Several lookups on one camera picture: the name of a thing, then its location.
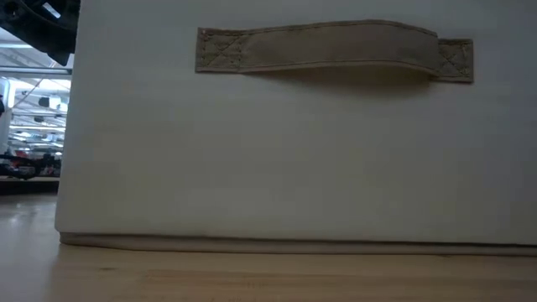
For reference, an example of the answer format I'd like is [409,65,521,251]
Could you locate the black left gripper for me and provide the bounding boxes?
[0,0,81,67]

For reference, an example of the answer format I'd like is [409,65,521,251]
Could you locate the dark background workbench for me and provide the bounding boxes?
[0,151,63,196]

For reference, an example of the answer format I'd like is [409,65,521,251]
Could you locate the beige fabric storage bin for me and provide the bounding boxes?
[54,0,537,258]

